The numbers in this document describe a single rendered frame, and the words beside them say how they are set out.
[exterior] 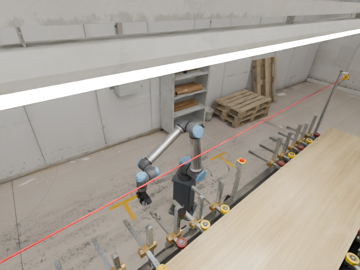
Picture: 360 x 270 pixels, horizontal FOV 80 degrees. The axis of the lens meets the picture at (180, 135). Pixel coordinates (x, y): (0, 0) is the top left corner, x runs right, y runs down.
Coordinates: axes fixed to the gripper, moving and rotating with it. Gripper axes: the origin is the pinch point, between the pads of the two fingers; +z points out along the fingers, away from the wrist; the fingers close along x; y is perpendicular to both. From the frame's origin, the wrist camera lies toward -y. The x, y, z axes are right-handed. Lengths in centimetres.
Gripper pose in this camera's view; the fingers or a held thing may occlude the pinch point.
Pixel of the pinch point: (144, 205)
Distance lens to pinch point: 211.7
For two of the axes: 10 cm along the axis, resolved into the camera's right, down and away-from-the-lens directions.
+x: -7.4, 3.4, -5.7
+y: -6.7, -4.2, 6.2
